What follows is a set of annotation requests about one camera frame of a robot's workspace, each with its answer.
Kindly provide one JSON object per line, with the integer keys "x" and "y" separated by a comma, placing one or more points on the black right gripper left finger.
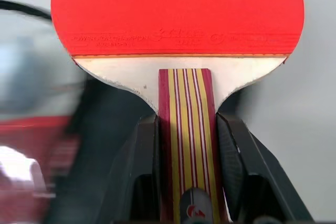
{"x": 141, "y": 155}

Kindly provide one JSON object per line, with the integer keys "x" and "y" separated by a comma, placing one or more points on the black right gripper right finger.
{"x": 244, "y": 161}

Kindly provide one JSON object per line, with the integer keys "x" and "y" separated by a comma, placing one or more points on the red table tennis paddle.
{"x": 178, "y": 24}

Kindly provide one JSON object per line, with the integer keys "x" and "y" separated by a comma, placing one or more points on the red and black paddle case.
{"x": 89, "y": 140}

